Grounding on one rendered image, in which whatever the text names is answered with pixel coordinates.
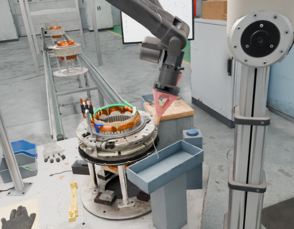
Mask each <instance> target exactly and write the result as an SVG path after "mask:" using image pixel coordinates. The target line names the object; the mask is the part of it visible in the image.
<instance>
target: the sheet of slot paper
mask: <svg viewBox="0 0 294 229"><path fill-rule="evenodd" d="M20 205H22V206H24V207H26V209H27V212H28V216H30V214H31V213H36V217H35V220H34V223H33V226H32V228H31V229H41V227H40V213H39V196H37V197H34V198H31V199H27V200H24V201H20V202H17V203H14V204H10V205H7V206H4V207H0V229H1V226H2V222H1V219H2V218H6V220H9V219H10V213H11V211H12V210H13V209H16V210H17V208H18V206H20Z"/></svg>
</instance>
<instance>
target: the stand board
mask: <svg viewBox="0 0 294 229"><path fill-rule="evenodd" d="M175 102H181V105H180V106H175ZM143 107H144V108H145V110H146V111H147V112H148V113H149V114H151V115H152V117H153V116H154V117H155V115H156V109H155V105H154V104H152V105H146V102H144V103H143ZM191 115H195V111H194V109H193V108H191V107H190V106H189V105H188V104H187V103H185V102H184V101H183V100H182V99H180V100H174V101H173V103H172V104H171V105H170V106H169V107H168V109H167V110H166V111H165V113H164V114H163V115H162V116H161V117H160V121H165V120H170V119H176V118H181V117H186V116H191Z"/></svg>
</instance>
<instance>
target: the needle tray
mask: <svg viewBox="0 0 294 229"><path fill-rule="evenodd" d="M203 161H204V150H202V149H200V148H198V147H195V146H193V145H191V144H189V143H187V142H185V141H183V140H180V141H178V142H176V143H174V144H172V145H170V146H168V147H166V148H164V149H162V150H160V151H158V152H157V153H154V154H152V155H150V156H148V157H146V158H144V159H142V160H140V161H138V162H136V163H134V164H133V165H131V166H129V167H127V168H126V170H127V179H128V180H130V181H131V182H132V183H134V184H135V185H136V186H137V187H139V188H140V189H141V190H143V191H144V192H145V193H147V194H148V195H149V194H150V198H151V208H152V222H153V226H154V227H155V228H156V229H180V228H182V227H183V226H184V225H186V224H187V197H186V172H187V171H189V170H190V169H192V168H194V167H195V166H197V165H198V164H200V163H202V162H203Z"/></svg>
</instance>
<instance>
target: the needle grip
mask: <svg viewBox="0 0 294 229"><path fill-rule="evenodd" d="M159 107H160V111H162V109H163V106H161V105H159ZM159 121H160V116H157V113H156V115H155V118H154V121H153V124H155V125H158V124H159Z"/></svg>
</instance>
